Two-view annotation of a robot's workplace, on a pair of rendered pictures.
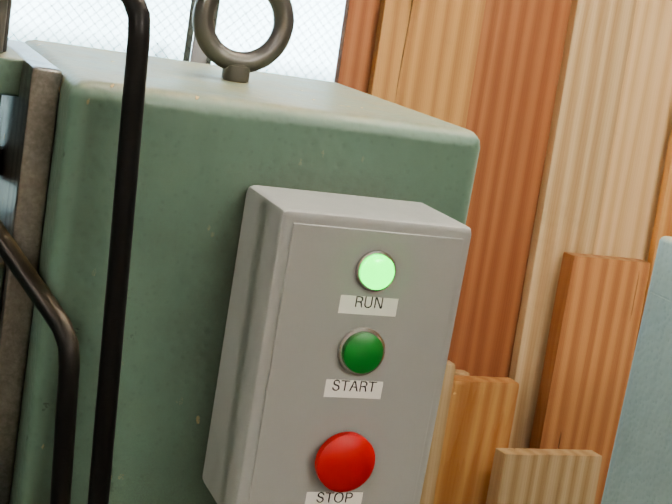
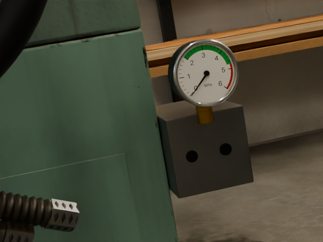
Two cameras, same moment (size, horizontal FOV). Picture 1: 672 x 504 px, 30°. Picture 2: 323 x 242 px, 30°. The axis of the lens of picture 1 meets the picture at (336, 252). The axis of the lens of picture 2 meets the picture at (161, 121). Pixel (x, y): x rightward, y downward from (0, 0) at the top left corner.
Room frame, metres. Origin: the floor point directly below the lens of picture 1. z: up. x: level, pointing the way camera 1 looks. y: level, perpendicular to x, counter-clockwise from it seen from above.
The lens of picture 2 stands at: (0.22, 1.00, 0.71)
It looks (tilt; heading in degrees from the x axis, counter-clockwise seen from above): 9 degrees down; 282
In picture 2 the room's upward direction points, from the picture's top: 10 degrees counter-clockwise
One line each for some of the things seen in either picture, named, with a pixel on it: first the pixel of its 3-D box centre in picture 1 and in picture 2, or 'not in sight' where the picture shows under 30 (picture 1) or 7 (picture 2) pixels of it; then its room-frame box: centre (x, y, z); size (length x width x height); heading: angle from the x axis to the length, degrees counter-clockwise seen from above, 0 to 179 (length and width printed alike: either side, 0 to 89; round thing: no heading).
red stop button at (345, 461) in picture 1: (345, 462); not in sight; (0.58, -0.02, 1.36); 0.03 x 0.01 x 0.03; 113
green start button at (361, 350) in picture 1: (362, 352); not in sight; (0.58, -0.02, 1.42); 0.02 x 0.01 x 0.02; 113
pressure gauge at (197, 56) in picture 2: not in sight; (203, 82); (0.29, 0.44, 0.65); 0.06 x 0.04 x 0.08; 23
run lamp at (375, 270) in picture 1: (377, 272); not in sight; (0.58, -0.02, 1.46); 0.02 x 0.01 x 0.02; 113
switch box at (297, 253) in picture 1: (332, 359); not in sight; (0.61, -0.01, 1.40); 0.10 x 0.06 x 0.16; 113
